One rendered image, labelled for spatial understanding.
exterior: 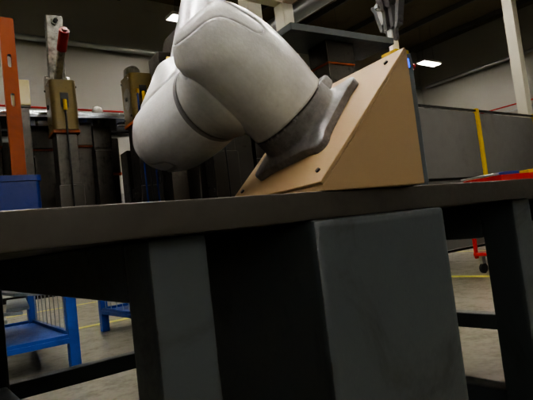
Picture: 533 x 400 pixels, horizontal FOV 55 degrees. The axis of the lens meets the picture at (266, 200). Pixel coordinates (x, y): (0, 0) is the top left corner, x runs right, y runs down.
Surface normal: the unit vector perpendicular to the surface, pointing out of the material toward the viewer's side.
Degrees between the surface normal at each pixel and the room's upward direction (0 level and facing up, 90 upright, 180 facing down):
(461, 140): 90
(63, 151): 90
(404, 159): 90
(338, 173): 90
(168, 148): 135
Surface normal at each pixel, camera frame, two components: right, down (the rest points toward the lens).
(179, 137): -0.27, 0.68
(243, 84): -0.03, 0.44
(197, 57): -0.45, 0.33
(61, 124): 0.53, -0.11
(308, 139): -0.67, -0.50
